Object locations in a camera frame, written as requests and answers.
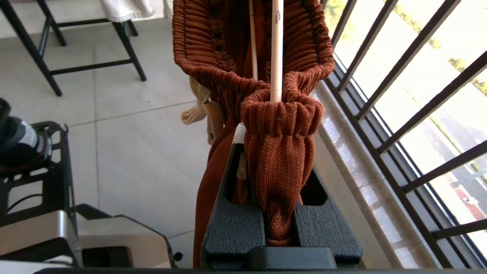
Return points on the brown knitted garment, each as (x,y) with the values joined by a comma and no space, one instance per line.
(279,152)

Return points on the beige cloth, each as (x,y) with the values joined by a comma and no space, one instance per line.
(205,110)

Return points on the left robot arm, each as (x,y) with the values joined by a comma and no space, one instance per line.
(19,140)

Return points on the white towel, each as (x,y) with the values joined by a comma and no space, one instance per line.
(125,9)

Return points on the wooden drying rack rods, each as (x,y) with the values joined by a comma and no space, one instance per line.
(276,57)

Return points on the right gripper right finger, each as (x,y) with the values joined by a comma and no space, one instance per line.
(327,232)

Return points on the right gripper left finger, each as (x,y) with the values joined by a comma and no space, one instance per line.
(232,228)

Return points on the black window railing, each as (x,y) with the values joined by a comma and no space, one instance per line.
(384,152)

